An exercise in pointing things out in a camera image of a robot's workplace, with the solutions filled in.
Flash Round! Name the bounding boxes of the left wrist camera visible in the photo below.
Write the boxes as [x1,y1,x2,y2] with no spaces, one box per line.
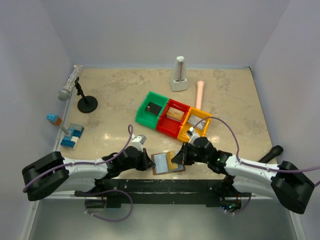
[130,134,147,152]

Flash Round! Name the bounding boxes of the brown leather card holder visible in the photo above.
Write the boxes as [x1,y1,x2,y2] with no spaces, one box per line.
[151,152,186,176]

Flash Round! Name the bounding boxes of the blue orange toy block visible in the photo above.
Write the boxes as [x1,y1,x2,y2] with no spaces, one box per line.
[46,114,62,127]

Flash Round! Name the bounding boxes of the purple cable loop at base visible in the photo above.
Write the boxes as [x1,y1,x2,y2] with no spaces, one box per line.
[84,189,133,222]

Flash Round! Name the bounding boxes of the black microphone stand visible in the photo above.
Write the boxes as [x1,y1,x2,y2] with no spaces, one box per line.
[75,77,98,114]

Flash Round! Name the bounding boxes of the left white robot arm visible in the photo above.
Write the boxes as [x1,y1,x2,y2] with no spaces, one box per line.
[21,146,155,202]

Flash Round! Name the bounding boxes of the cards in yellow bin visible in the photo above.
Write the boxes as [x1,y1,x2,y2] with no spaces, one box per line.
[187,114,206,131]

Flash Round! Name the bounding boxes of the green plastic bin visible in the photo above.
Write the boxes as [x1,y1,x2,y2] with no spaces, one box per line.
[135,91,169,129]

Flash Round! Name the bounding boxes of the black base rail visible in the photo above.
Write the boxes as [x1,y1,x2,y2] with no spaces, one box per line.
[74,179,250,208]

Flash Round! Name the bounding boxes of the pink toy microphone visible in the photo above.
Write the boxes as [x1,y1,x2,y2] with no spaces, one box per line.
[195,80,205,110]

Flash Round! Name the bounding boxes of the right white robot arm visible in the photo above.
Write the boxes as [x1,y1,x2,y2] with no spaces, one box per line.
[171,137,315,214]

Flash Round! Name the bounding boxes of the red plastic bin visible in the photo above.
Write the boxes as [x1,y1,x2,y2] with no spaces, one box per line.
[156,99,190,138]

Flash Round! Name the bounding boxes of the yellow plastic bin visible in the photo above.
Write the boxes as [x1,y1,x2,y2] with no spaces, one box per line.
[177,107,212,142]

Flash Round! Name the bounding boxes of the black item in green bin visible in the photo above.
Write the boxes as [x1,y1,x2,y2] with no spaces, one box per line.
[144,102,162,116]

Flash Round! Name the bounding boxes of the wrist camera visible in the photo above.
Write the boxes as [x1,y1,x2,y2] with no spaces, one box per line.
[130,134,147,152]
[186,127,200,145]

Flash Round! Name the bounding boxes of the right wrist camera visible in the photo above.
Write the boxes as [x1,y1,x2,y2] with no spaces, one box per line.
[186,127,200,145]

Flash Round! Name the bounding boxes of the blue toy brick stack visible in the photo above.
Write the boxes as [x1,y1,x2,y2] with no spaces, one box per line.
[60,123,85,150]

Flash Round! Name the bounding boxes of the white metronome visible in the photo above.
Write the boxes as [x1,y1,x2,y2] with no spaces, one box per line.
[170,56,188,92]

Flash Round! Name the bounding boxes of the cards in red bin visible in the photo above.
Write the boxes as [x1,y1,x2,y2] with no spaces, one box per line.
[166,107,184,122]

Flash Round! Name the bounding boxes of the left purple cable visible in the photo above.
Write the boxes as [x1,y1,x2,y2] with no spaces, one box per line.
[22,124,136,193]

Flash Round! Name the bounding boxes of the silver glitter microphone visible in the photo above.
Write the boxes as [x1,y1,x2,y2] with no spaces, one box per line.
[57,65,84,102]

